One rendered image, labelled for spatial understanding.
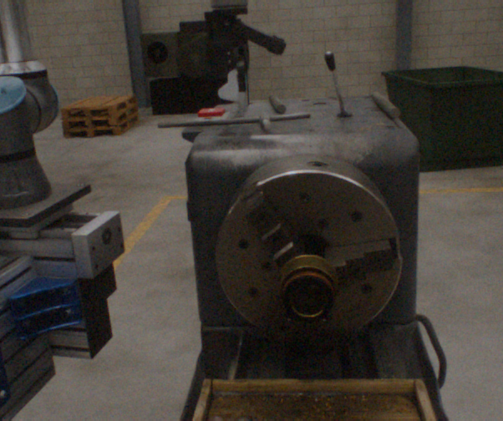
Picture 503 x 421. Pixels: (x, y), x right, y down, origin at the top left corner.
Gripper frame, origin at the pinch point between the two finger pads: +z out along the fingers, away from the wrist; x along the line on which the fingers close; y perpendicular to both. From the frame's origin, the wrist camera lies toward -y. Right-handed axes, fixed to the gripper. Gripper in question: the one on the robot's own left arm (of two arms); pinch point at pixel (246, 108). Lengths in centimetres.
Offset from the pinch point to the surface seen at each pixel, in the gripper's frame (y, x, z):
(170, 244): 86, -248, 129
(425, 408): -29, 48, 39
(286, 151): -8.5, 15.1, 6.4
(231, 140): 2.2, 12.3, 4.4
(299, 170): -11.2, 31.7, 5.8
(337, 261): -16.6, 38.3, 19.0
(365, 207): -21.6, 32.0, 12.3
